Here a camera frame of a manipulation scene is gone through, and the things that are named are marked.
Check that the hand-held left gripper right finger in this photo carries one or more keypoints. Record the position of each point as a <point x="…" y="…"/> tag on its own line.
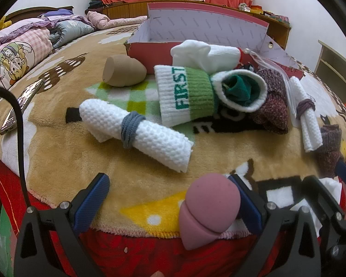
<point x="248" y="207"/>

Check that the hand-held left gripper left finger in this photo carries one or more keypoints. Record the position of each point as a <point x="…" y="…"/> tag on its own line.
<point x="90" y="205"/>

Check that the maroon melange knit sock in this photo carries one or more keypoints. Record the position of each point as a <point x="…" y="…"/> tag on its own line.
<point x="269" y="112"/>
<point x="330" y="147"/>

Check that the pink makeup sponge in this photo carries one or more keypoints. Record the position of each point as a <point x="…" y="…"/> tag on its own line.
<point x="207" y="207"/>

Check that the white towel roll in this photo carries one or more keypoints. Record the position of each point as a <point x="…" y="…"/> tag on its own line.
<point x="150" y="135"/>
<point x="307" y="115"/>

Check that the purple melange knit sock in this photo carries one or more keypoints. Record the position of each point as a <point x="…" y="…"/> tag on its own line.
<point x="274" y="78"/>

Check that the white and green knit sock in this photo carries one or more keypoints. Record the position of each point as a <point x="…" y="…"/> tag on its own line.
<point x="190" y="92"/>

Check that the tan makeup sponge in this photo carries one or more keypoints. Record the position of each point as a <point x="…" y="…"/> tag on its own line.
<point x="124" y="70"/>

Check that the white sock pair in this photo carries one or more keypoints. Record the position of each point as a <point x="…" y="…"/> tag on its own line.
<point x="204" y="53"/>

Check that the red cardboard shoe box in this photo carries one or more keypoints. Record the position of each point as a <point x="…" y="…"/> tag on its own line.
<point x="190" y="26"/>

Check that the person's left hand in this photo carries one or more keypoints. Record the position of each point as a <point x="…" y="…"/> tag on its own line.
<point x="158" y="274"/>

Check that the light wooden shelf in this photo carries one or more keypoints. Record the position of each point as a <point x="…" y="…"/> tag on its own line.
<point x="334" y="63"/>

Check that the smartphone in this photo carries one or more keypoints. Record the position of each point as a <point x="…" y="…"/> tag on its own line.
<point x="23" y="104"/>

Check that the wooden cabinet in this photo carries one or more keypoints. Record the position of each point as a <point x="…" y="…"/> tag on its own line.
<point x="276" y="31"/>

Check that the pink checkered cartoon pillow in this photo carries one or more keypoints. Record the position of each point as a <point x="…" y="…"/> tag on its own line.
<point x="14" y="57"/>

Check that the grey-blue quilt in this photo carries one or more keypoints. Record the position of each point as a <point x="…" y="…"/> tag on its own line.
<point x="66" y="30"/>

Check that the small boxes on cabinet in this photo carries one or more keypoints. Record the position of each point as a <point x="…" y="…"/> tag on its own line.
<point x="265" y="11"/>

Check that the pink folded quilt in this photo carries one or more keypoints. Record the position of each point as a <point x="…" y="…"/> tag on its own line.
<point x="115" y="21"/>

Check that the purple cloth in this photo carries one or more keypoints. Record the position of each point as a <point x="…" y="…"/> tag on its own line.
<point x="60" y="13"/>

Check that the dark clothes pile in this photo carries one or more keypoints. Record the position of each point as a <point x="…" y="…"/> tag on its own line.
<point x="95" y="4"/>

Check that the yellow cloth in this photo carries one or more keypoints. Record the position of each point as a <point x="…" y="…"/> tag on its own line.
<point x="0" y="24"/>

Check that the wooden headboard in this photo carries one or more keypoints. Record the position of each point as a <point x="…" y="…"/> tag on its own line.
<point x="37" y="10"/>

